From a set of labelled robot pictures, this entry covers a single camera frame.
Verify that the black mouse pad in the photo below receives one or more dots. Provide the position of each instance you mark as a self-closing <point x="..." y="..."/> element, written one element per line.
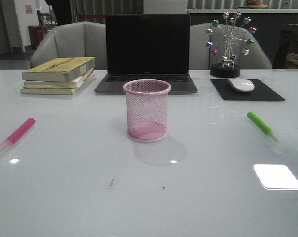
<point x="260" y="92"/>

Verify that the green highlighter pen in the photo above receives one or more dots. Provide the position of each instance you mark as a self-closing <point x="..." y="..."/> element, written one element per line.
<point x="268" y="133"/>

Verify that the grey right chair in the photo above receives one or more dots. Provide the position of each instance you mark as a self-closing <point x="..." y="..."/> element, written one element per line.
<point x="206" y="48"/>

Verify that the grey chair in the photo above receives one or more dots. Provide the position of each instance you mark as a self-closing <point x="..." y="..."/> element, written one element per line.
<point x="82" y="39"/>
<point x="206" y="48"/>

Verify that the grey laptop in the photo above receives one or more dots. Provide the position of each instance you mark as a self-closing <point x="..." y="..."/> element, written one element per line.
<point x="147" y="46"/>

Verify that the yellow bottom book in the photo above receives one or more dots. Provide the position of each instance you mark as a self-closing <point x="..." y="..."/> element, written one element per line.
<point x="49" y="91"/>

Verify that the yellow book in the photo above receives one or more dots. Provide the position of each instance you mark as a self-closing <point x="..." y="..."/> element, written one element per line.
<point x="64" y="69"/>
<point x="49" y="91"/>

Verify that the white middle book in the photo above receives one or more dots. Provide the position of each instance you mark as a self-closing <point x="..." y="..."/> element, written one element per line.
<point x="76" y="83"/>

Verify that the red bin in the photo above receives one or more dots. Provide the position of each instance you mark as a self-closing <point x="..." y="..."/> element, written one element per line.
<point x="36" y="35"/>

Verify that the pink highlighter pen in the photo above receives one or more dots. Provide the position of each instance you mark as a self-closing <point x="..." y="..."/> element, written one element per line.
<point x="16" y="135"/>

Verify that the olive sofa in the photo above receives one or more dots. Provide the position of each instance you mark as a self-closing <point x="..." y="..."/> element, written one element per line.
<point x="291" y="61"/>

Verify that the white computer mouse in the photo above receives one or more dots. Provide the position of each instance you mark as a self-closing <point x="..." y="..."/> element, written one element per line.
<point x="241" y="85"/>

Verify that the pink mesh pen holder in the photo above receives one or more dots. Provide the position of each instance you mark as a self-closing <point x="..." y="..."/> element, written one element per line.
<point x="147" y="109"/>

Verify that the yellow top book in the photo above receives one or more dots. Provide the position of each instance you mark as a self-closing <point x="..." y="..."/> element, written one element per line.
<point x="64" y="69"/>

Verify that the fruit bowl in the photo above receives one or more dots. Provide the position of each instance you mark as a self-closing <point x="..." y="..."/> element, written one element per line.
<point x="252" y="4"/>

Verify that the ferris wheel desk ornament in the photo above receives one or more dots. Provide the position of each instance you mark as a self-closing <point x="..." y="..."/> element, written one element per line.
<point x="230" y="37"/>

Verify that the grey left chair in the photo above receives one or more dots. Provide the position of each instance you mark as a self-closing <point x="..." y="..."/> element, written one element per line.
<point x="82" y="39"/>

